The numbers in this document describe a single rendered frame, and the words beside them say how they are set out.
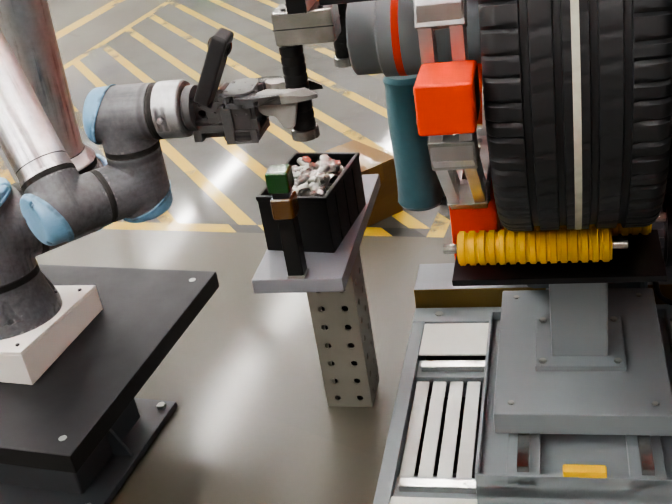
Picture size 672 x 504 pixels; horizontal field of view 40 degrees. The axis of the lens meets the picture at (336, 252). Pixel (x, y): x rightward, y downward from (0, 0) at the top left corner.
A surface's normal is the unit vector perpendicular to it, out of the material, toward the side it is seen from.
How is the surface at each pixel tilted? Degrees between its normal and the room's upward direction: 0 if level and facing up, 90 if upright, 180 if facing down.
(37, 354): 90
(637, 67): 85
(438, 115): 90
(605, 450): 0
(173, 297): 0
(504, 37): 77
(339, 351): 90
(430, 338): 0
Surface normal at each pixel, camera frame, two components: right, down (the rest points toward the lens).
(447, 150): -0.19, 0.50
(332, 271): -0.14, -0.86
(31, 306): 0.62, -0.16
